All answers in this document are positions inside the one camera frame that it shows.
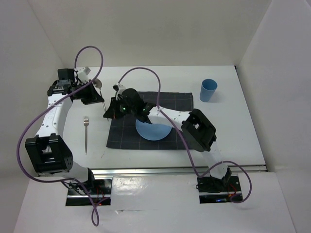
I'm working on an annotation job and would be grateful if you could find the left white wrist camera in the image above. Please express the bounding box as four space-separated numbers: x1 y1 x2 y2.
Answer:
76 67 90 84

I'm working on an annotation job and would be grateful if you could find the blue plastic cup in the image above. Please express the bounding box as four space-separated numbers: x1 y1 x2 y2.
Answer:
200 79 218 102

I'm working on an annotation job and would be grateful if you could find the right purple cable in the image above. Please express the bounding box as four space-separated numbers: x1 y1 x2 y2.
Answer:
117 67 252 203

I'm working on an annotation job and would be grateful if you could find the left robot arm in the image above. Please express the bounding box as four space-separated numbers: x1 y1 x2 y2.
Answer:
25 67 104 194

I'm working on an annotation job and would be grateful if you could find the silver metal spoon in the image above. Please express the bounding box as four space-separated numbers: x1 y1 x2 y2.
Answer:
93 79 106 112

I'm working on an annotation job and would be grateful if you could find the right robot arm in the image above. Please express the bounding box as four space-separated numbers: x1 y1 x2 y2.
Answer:
103 86 231 192

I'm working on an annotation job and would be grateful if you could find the dark grey checked cloth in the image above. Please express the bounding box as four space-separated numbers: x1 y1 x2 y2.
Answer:
105 91 194 151

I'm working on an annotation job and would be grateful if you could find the silver metal fork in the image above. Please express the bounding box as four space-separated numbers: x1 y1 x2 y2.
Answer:
83 116 89 154

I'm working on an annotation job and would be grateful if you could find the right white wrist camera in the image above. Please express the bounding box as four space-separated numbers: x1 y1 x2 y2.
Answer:
113 83 126 100

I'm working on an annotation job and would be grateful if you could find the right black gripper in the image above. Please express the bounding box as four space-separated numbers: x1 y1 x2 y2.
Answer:
104 96 137 119

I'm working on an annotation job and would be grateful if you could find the aluminium table rail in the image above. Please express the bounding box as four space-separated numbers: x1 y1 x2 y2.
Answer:
92 165 268 176

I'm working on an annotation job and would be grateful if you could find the purple cable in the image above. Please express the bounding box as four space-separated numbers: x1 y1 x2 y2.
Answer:
16 45 104 226
117 67 252 203

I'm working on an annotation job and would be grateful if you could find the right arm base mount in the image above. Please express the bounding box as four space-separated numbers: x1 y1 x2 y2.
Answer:
195 176 243 204

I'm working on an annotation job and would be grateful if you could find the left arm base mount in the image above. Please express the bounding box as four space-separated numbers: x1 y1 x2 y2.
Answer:
65 177 113 206

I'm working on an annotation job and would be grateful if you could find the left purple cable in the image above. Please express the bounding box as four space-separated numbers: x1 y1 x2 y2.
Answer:
16 45 104 226

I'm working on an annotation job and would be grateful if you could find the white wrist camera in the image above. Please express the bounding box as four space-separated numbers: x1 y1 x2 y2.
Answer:
76 67 90 84
113 83 126 100

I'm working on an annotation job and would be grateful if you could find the blue plastic plate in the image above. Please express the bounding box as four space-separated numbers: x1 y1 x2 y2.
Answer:
136 120 172 141

